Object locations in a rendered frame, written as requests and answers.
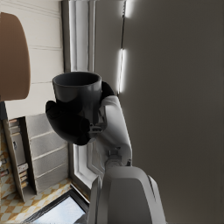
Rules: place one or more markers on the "wooden shelf unit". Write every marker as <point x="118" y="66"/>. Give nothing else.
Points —
<point x="14" y="157"/>

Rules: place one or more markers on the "dark grey cup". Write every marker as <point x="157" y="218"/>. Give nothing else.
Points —
<point x="78" y="90"/>

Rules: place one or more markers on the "grey drawer cabinet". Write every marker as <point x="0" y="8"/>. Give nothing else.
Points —
<point x="46" y="151"/>

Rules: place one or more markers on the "brown wooden table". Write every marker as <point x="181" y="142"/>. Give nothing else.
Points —
<point x="13" y="57"/>

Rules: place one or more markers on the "white framed door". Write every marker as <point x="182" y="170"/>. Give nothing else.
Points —
<point x="83" y="52"/>

